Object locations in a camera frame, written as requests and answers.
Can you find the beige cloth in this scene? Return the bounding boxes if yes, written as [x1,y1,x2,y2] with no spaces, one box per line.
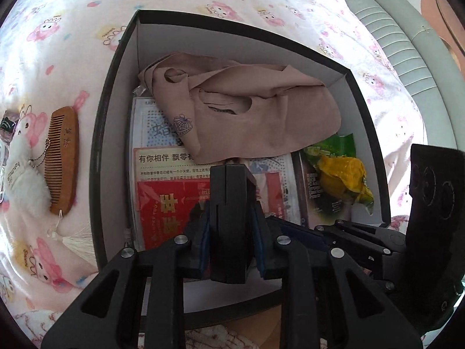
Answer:
[137,54,342,165]

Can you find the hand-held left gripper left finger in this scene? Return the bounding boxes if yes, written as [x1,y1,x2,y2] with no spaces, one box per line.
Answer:
[41,204,215,349]

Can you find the red and white printed packet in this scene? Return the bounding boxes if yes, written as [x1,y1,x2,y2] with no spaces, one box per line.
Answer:
[129,96,302,251]

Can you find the black cardboard box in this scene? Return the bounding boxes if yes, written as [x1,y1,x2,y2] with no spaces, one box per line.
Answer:
[89,9,392,320]

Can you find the white plush keychain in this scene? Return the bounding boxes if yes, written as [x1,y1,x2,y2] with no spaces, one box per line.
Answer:
[5,113,53,213]

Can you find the black rectangular case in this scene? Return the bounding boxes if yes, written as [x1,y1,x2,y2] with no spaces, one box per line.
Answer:
[210,165,257,284]

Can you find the dark printed sachet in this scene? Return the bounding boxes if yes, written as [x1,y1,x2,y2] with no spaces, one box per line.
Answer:
[292,151,353,226]

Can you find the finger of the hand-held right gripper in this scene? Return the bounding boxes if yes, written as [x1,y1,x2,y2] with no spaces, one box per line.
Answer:
[267,216,402,291]
[316,219,407,255]

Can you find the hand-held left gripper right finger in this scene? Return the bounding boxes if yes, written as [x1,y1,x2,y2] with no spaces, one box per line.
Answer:
[251,204,424,349]

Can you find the cream tassel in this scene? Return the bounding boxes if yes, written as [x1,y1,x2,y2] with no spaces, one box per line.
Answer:
[46,211,93,251]

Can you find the green and yellow snack packet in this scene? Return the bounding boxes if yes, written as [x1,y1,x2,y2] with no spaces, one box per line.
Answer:
[303,133,375,216]

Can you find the wooden comb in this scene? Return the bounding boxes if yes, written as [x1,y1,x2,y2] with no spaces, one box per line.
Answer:
[44,107,80,216]

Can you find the grey padded headboard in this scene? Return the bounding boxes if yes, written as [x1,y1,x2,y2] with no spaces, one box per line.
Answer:
[332,0,465,153]

